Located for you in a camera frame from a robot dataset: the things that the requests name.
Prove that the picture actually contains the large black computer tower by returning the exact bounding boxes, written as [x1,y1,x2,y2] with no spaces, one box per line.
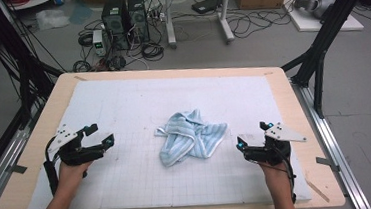
[99,0,132,53]

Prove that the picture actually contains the white desk leg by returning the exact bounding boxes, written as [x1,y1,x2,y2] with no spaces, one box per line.
[163,0,178,50]
[216,0,237,46]

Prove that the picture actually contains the clear plastic bag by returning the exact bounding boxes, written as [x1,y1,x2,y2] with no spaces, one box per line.
[35,7,71,32]

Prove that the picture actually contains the black tape strip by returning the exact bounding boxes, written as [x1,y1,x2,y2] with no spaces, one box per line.
[6,162,28,176]
[315,155,341,174]

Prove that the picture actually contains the coiled black cable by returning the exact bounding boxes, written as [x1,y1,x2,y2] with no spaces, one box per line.
[139,40,166,63]

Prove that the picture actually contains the tangled floor cables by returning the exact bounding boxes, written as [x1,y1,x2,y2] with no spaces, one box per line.
[225,4,297,40]

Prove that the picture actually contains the light blue striped towel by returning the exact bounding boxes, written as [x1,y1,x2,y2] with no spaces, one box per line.
[152,105,231,169]

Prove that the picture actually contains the white power supply box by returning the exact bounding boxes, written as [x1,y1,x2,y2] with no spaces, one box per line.
[90,29,107,58]

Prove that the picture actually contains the hand-held gripper black cable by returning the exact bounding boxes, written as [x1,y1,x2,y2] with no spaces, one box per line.
[41,137,72,209]
[270,142,299,206]

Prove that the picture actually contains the white foam mat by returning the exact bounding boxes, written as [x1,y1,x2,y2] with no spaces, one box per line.
[15,62,313,209]

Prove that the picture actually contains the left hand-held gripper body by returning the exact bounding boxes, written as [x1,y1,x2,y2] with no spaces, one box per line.
[45,121,108,168]

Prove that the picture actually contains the black metal frame stand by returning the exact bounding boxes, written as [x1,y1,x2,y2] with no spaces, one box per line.
[275,0,371,122]
[0,0,69,132]

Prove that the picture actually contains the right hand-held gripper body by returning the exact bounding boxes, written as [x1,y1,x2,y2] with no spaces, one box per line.
[241,119,310,168]

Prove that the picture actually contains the white floor board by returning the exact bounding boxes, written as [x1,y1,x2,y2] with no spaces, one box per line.
[282,0,365,37]

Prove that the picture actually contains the grey headset device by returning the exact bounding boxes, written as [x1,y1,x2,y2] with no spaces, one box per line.
[293,0,343,22]

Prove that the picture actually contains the thin wooden stick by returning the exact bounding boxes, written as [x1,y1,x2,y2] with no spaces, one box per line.
[304,177,331,205]

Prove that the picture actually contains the person's right hand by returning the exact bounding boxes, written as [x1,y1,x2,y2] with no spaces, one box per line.
[258,159,294,193]

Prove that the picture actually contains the left hand-held gripper black cable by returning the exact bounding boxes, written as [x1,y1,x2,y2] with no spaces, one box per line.
[41,137,72,209]

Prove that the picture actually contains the right hand-held gripper black cable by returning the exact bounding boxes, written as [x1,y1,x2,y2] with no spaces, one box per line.
[270,142,299,206]

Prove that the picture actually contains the person's left hand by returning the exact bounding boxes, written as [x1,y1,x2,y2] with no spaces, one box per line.
[56,159,95,196]

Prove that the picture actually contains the slim black computer tower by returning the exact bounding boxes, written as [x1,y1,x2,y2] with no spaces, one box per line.
[126,0,152,45]

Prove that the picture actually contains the flat black device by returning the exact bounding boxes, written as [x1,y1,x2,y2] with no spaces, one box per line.
[190,0,224,16]

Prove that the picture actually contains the aluminium rail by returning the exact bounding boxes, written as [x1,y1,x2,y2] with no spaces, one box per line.
[290,77,371,209]
[0,126,37,209]

